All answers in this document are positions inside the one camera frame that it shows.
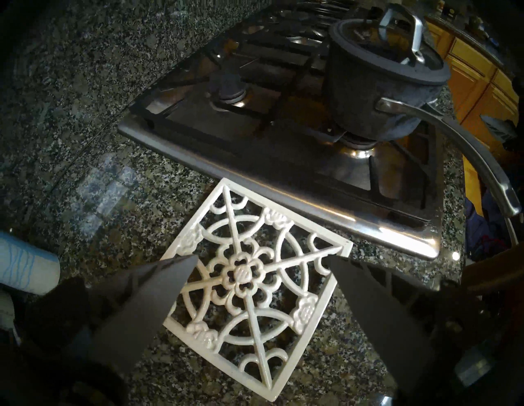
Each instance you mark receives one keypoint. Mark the white ornate metal trivet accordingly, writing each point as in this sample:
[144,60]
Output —
[307,313]

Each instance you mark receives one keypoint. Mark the dark grey saucepan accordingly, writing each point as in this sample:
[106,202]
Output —
[360,98]

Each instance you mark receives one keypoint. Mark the stainless steel gas cooktop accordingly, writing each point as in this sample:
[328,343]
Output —
[286,192]

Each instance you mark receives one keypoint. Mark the wooden lower cabinets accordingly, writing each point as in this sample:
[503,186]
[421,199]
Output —
[470,82]

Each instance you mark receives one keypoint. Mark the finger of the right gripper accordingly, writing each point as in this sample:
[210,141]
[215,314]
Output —
[501,129]

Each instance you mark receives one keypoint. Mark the grey pot lid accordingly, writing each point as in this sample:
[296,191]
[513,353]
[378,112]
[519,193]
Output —
[360,49]

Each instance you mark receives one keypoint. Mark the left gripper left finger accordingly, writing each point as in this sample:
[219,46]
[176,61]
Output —
[135,311]

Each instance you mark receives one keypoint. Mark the dark blue cloth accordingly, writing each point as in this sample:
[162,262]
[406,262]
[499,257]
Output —
[487,237]

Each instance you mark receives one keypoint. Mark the white canister with leaf print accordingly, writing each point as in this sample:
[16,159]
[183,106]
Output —
[28,262]

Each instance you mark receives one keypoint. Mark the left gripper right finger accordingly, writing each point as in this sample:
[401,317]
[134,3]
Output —
[385,323]

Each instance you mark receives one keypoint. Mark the black cast iron stove grate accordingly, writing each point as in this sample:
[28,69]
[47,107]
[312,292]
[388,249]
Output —
[286,24]
[376,176]

